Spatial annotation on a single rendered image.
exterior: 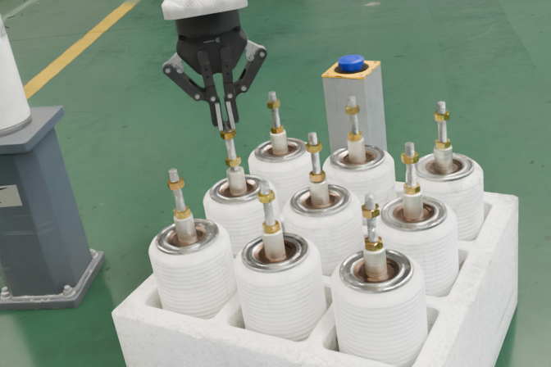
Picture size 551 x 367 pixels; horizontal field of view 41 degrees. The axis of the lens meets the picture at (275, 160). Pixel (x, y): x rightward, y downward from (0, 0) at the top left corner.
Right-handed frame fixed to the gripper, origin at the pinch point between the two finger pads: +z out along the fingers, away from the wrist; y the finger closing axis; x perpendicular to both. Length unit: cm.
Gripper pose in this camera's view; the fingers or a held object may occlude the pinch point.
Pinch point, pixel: (224, 113)
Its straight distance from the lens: 91.0
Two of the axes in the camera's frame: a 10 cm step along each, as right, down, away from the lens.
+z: 1.4, 8.9, 4.3
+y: -9.8, 1.8, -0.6
